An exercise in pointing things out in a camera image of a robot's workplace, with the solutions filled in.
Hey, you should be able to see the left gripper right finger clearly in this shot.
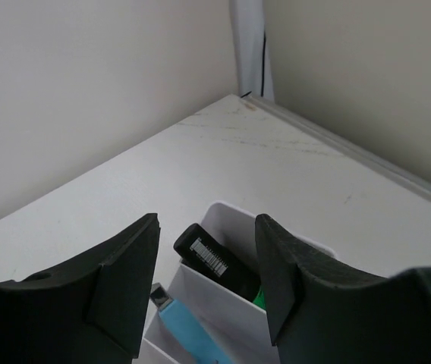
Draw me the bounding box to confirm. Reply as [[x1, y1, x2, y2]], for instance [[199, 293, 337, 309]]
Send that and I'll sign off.
[[255, 214, 431, 363]]

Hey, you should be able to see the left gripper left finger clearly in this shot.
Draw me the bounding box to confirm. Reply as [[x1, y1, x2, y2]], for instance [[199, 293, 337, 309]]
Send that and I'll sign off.
[[0, 213, 160, 363]]

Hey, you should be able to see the light blue mechanical pencil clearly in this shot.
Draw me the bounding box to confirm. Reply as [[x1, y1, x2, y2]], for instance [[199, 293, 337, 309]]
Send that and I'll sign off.
[[149, 283, 233, 364]]

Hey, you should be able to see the black green highlighter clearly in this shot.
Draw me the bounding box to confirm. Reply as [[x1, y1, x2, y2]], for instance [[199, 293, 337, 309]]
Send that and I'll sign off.
[[173, 224, 266, 309]]

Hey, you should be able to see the white three-compartment organizer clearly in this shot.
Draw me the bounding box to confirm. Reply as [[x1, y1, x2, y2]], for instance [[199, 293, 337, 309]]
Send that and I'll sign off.
[[139, 202, 336, 364]]

